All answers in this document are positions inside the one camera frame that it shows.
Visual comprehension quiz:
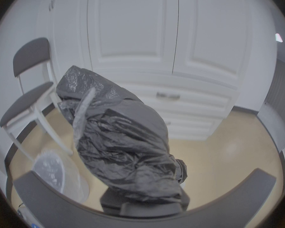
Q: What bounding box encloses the white trash bin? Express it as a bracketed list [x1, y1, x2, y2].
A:
[33, 150, 89, 204]

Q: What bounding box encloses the white wardrobe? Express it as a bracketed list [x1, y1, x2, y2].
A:
[37, 0, 254, 142]

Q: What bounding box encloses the black plastic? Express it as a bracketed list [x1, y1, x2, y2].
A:
[56, 65, 188, 205]

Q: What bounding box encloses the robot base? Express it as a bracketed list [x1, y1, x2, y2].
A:
[16, 202, 47, 228]

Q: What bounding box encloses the white chair with grey seat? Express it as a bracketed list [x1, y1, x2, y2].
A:
[0, 38, 74, 162]

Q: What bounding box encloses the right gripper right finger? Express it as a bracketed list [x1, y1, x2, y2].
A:
[180, 190, 190, 210]

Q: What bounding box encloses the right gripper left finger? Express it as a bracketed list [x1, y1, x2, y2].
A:
[100, 189, 130, 211]

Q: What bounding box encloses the clear plastic bag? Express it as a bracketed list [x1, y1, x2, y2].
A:
[33, 149, 89, 204]

